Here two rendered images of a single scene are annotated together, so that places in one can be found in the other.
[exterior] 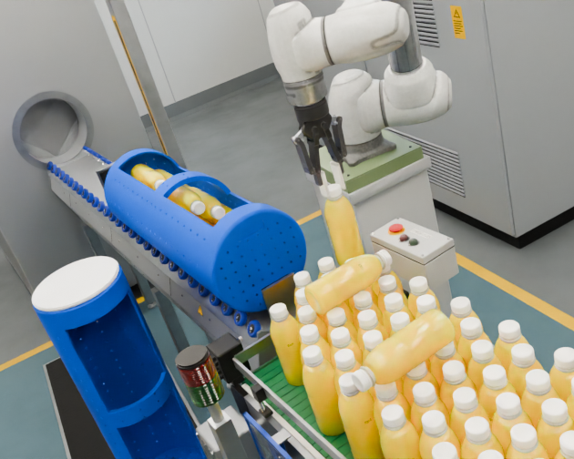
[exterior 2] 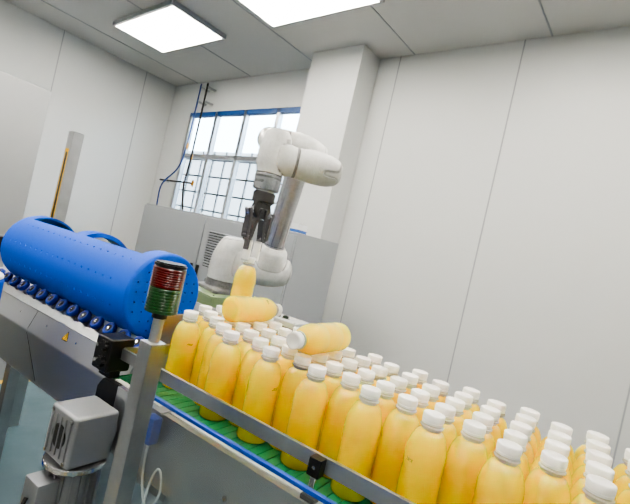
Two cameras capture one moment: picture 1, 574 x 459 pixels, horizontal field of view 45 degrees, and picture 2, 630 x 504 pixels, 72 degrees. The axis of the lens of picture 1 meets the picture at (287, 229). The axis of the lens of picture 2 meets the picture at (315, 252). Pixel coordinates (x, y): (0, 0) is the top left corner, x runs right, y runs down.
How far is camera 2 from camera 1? 80 cm
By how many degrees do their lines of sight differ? 41
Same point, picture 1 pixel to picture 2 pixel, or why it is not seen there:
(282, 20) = (280, 133)
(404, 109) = (263, 270)
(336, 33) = (307, 155)
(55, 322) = not seen: outside the picture
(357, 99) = (237, 252)
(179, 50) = not seen: hidden behind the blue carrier
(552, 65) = (308, 316)
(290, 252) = (184, 303)
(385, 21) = (336, 164)
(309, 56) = (286, 160)
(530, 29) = (305, 290)
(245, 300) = (138, 320)
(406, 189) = not seen: hidden behind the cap
